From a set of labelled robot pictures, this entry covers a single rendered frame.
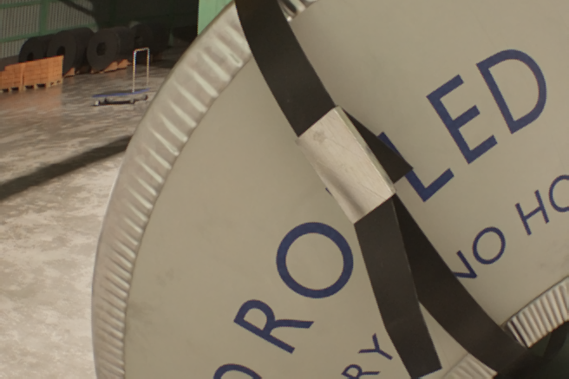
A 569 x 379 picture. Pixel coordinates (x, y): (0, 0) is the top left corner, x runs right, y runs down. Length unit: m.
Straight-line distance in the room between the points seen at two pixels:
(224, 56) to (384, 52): 0.11
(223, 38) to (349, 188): 0.14
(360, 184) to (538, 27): 0.17
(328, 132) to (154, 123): 0.16
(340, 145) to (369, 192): 0.03
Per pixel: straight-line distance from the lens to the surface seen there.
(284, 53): 0.44
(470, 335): 0.46
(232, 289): 0.53
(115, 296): 0.60
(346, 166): 0.42
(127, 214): 0.56
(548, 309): 0.48
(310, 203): 0.49
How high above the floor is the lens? 1.19
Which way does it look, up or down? 12 degrees down
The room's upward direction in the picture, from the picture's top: 1 degrees counter-clockwise
